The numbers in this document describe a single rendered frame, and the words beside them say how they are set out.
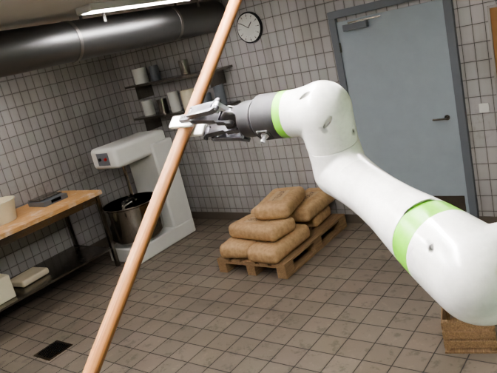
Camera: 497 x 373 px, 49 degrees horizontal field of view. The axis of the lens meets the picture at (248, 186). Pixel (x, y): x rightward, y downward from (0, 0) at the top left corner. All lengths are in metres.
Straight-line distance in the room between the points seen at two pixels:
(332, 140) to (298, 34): 4.72
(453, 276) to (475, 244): 0.05
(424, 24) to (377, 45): 0.46
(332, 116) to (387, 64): 4.32
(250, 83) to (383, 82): 1.55
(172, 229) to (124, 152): 1.11
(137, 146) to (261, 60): 1.67
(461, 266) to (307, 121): 0.43
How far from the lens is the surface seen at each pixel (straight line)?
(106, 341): 1.12
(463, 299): 0.71
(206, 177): 6.95
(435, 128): 5.28
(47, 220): 5.92
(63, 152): 7.00
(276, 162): 6.21
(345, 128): 1.02
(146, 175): 6.61
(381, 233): 0.86
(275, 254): 4.93
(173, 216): 6.59
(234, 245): 5.24
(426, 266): 0.74
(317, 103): 1.00
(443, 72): 5.15
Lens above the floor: 2.13
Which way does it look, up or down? 15 degrees down
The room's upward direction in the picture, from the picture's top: 13 degrees counter-clockwise
